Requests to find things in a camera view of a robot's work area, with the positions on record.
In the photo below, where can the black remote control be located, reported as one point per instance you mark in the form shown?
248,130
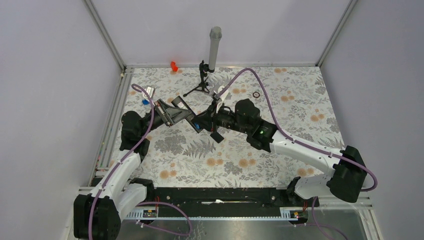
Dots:
200,120

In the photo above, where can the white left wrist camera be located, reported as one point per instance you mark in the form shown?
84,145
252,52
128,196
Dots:
150,91

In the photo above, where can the grey microphone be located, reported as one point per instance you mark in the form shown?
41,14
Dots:
215,36

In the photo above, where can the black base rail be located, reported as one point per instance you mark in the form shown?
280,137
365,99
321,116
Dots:
251,202

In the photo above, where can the orange plastic clip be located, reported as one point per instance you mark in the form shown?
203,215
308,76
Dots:
174,66

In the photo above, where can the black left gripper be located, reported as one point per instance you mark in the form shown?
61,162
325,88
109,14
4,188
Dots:
172,115

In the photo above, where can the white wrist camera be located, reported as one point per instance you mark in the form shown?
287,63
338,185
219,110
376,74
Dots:
150,91
219,94

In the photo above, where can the black tripod mic stand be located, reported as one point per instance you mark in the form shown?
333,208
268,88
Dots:
204,69

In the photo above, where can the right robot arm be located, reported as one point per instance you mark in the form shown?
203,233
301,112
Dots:
343,170

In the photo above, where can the round poker chip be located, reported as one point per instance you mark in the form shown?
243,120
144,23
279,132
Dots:
256,94

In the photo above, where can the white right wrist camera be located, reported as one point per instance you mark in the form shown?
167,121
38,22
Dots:
219,94

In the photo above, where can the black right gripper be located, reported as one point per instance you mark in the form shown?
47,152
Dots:
215,116

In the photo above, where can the black battery cover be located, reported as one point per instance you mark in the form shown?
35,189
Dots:
217,137

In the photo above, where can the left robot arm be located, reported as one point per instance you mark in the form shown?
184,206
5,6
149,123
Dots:
98,214

